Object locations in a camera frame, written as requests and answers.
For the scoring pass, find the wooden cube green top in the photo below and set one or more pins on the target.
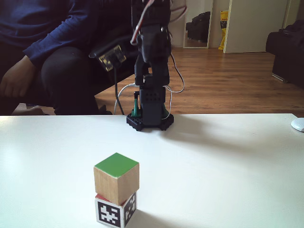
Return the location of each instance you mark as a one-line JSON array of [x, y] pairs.
[[114, 183]]

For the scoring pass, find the marker cube red top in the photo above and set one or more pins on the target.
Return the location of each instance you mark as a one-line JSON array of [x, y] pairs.
[[108, 212]]

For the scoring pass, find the person's right hand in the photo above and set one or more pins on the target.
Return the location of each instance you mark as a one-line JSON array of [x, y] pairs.
[[16, 80]]

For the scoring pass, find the standing mirror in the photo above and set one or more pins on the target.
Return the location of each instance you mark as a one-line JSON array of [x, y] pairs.
[[198, 28]]

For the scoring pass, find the green clamp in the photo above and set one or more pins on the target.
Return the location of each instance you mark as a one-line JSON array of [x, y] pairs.
[[165, 112], [135, 108]]

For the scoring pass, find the yellow bag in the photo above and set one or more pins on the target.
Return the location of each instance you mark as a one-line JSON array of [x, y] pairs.
[[223, 23]]

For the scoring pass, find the person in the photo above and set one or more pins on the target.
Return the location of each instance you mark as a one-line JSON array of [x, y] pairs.
[[66, 78]]

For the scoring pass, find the white door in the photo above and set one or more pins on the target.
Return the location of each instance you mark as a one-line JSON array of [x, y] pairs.
[[256, 23]]

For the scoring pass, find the black sofa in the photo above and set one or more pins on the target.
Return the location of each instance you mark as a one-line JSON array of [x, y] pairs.
[[289, 59]]

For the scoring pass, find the white computer mouse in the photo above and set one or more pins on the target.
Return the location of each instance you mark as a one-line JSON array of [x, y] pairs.
[[298, 124]]

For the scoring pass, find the camera circuit board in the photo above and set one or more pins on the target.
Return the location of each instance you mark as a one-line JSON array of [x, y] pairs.
[[112, 58]]

